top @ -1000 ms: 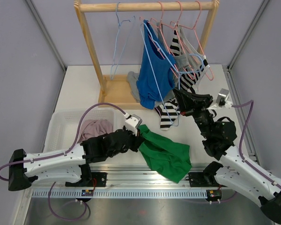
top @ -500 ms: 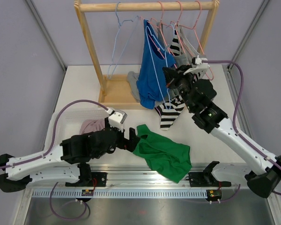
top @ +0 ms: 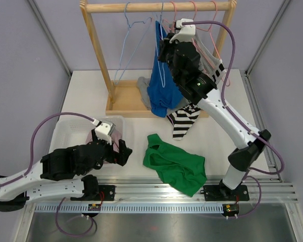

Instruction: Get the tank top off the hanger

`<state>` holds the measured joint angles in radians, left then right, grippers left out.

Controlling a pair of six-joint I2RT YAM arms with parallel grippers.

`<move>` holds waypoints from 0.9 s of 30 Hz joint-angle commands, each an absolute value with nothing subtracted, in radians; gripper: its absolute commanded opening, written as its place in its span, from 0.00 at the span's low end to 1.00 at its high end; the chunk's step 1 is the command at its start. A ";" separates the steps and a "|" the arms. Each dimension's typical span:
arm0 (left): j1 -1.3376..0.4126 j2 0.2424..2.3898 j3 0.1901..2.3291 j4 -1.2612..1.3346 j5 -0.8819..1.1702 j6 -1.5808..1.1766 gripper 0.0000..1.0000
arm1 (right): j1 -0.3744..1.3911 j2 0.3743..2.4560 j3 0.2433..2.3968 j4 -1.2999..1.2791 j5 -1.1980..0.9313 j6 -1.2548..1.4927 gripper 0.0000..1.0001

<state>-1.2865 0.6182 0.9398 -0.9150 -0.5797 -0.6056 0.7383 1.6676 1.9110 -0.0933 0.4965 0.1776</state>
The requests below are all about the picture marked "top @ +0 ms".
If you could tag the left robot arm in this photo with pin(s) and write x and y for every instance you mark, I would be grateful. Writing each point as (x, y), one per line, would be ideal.
(64, 173)

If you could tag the green tank top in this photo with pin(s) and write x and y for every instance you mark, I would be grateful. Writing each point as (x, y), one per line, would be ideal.
(183, 171)

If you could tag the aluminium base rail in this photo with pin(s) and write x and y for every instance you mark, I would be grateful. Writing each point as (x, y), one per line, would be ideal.
(152, 190)

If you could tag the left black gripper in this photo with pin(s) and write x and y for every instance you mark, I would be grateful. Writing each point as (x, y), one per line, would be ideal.
(120, 158)

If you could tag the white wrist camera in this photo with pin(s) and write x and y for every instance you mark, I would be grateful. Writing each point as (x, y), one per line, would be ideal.
(105, 129)
(186, 31)

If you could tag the blue tank top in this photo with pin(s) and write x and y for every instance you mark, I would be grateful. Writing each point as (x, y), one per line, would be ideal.
(162, 91)

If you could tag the mauve tank top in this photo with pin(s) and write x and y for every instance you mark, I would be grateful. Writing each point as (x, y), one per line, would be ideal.
(116, 135)

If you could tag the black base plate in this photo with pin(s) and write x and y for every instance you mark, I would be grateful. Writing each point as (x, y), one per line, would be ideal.
(106, 192)
(218, 193)

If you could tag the white slotted cable duct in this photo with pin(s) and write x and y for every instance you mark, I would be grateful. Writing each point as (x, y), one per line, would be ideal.
(130, 208)

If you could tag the wooden clothes rack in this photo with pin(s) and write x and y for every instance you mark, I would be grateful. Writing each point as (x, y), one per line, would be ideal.
(124, 98)

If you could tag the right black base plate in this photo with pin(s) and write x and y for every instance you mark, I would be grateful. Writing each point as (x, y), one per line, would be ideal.
(218, 193)

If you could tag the black white striped tank top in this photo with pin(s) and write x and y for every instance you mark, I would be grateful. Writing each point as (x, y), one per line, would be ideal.
(186, 113)

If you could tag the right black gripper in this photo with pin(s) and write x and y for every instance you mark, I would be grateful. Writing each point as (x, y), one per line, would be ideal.
(164, 46)

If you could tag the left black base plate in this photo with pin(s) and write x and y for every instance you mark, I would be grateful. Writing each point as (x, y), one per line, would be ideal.
(106, 192)

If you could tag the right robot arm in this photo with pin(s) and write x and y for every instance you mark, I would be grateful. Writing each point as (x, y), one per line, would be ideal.
(182, 60)

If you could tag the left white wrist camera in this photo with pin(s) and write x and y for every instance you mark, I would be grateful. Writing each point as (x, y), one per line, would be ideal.
(105, 129)

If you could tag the grey tank top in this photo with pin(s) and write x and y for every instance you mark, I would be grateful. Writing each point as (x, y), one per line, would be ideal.
(143, 82)

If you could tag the white plastic basket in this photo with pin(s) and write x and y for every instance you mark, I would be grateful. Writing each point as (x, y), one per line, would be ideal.
(73, 132)

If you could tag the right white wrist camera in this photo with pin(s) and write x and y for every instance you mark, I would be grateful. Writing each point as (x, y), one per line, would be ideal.
(186, 31)

